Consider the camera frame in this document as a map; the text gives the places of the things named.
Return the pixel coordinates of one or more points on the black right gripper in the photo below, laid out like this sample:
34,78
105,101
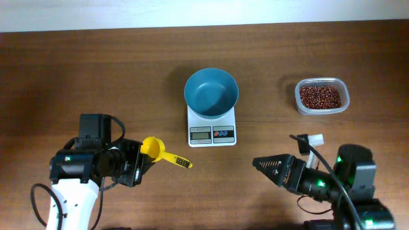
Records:
290,172

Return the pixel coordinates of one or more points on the teal plastic bowl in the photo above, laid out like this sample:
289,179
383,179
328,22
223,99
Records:
211,93

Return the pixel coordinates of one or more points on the red beans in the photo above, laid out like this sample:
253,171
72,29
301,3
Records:
320,97

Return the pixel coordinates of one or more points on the clear plastic container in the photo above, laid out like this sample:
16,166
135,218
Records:
323,81

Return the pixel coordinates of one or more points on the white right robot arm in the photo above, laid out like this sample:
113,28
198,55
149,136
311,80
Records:
348,186

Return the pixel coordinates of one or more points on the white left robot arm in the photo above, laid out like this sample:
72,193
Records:
88,165

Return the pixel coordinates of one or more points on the white digital kitchen scale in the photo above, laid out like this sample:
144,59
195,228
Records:
203,132

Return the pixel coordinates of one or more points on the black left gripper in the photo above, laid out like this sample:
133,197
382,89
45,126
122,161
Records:
133,163

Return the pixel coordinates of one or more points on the yellow plastic scoop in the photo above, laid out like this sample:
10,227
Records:
155,148

